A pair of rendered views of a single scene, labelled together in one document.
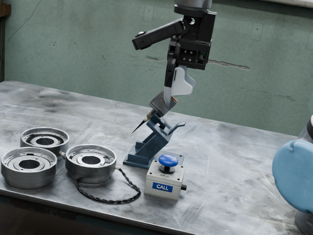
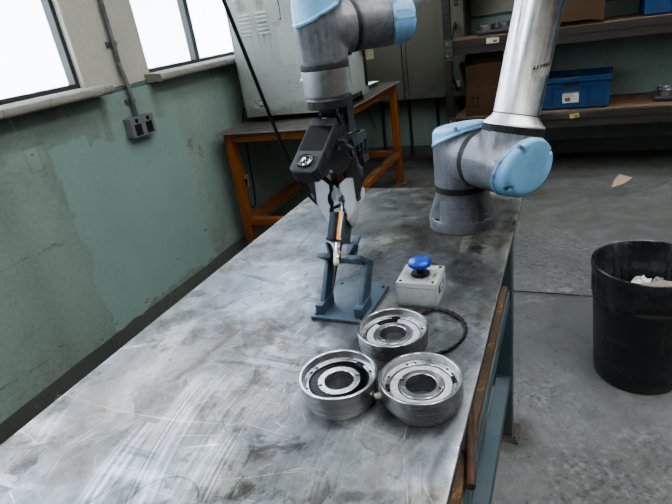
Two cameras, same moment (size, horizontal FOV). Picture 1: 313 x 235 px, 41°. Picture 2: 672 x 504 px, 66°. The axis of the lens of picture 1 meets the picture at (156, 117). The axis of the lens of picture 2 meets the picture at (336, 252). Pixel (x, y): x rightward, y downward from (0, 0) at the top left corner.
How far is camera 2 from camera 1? 0.98 m
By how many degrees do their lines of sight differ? 65
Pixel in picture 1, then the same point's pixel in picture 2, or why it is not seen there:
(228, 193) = not seen: hidden behind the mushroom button
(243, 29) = not seen: outside the picture
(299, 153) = (530, 149)
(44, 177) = (449, 368)
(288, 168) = (522, 168)
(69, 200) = (471, 358)
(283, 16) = not seen: outside the picture
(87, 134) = (272, 361)
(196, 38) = (348, 130)
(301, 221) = (467, 228)
